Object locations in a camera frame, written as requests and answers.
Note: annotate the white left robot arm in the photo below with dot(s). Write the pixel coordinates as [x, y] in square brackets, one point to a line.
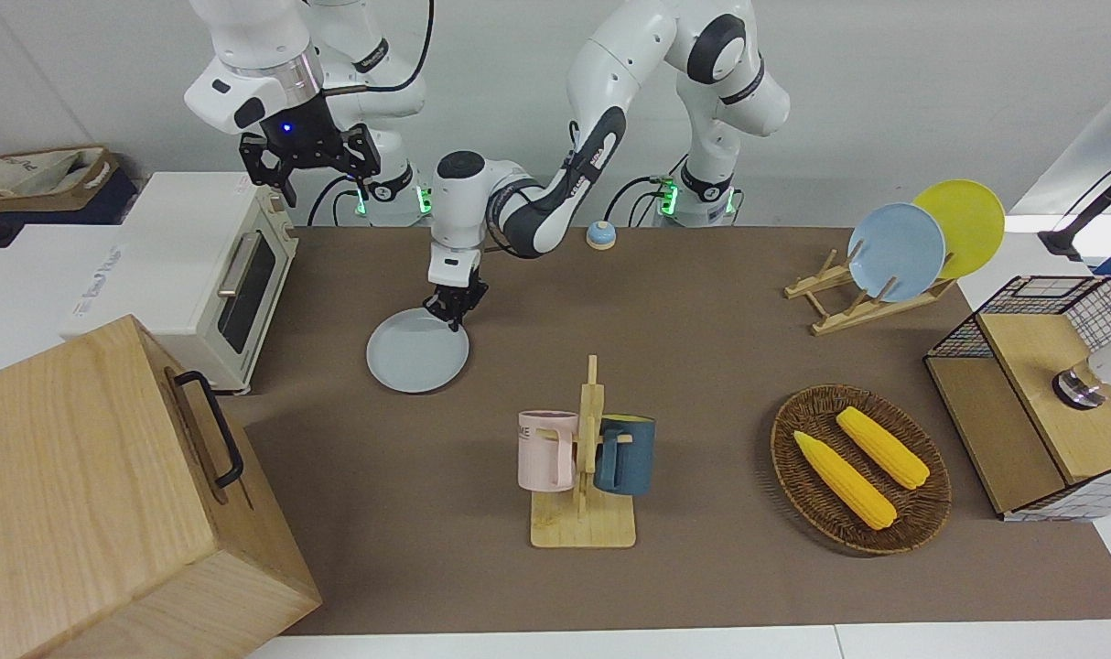
[610, 73]

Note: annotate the gray round plate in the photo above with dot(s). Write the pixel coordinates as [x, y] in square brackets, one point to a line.
[409, 357]

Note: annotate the dark blue bin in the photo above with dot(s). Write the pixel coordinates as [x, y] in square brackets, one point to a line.
[107, 206]

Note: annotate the white toaster oven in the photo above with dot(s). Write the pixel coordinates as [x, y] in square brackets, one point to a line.
[180, 256]

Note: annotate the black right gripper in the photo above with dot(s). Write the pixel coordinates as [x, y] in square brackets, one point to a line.
[304, 128]

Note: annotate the brown wicker basket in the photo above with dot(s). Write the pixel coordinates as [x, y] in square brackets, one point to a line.
[812, 494]

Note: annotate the wooden dish rack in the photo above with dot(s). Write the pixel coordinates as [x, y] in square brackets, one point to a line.
[848, 316]

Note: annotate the blue dome call bell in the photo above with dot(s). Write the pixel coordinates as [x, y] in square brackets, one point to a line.
[600, 236]

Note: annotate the wooden mug rack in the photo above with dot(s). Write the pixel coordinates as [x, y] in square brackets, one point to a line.
[583, 526]

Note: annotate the yellow corn cob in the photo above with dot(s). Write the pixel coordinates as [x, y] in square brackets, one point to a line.
[844, 480]
[885, 448]

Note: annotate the brown cardboard box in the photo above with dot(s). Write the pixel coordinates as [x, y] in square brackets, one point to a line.
[34, 178]

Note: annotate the dark teal mug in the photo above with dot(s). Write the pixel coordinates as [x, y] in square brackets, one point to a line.
[631, 458]

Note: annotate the pink mug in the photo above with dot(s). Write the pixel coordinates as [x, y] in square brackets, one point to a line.
[542, 453]

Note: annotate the light blue plate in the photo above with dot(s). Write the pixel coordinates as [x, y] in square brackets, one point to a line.
[894, 252]

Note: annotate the black lamp stand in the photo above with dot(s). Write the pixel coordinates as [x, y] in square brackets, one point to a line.
[1063, 240]

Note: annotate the brown table mat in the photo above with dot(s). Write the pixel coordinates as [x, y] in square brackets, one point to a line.
[702, 366]

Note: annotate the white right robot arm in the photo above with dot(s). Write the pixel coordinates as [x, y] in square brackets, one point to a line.
[244, 37]

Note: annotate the yellow plate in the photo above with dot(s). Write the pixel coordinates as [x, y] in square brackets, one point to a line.
[972, 220]

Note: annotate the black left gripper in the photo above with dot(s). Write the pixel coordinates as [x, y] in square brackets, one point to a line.
[457, 293]

